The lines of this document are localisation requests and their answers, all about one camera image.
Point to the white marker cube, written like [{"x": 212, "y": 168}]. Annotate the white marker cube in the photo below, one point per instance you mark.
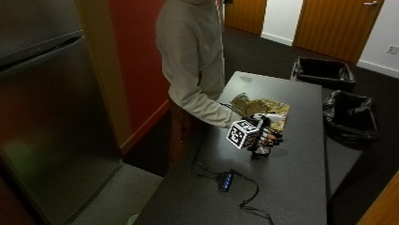
[{"x": 242, "y": 133}]

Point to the crumpled gold foil sheet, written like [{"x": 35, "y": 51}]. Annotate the crumpled gold foil sheet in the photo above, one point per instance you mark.
[{"x": 262, "y": 108}]

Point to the black lined trash bin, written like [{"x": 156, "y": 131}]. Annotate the black lined trash bin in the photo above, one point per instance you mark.
[
  {"x": 323, "y": 72},
  {"x": 350, "y": 118}
]

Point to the the person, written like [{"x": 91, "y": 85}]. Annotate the the person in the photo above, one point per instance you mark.
[{"x": 190, "y": 56}]

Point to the wooden door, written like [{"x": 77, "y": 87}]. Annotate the wooden door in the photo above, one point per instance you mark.
[
  {"x": 337, "y": 28},
  {"x": 245, "y": 15}
]

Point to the stainless steel refrigerator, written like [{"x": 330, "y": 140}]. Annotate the stainless steel refrigerator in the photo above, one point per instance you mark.
[{"x": 45, "y": 109}]

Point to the white wall outlet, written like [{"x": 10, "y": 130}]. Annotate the white wall outlet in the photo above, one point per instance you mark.
[{"x": 393, "y": 49}]

